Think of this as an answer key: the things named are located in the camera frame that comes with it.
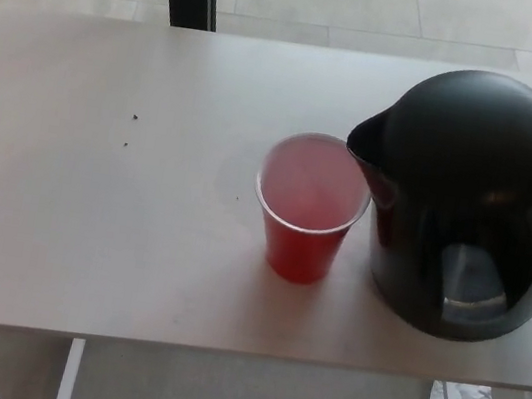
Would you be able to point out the black electric kettle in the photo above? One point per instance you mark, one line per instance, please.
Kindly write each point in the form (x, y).
(465, 155)

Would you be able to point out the red plastic cup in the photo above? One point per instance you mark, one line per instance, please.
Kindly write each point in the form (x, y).
(299, 253)

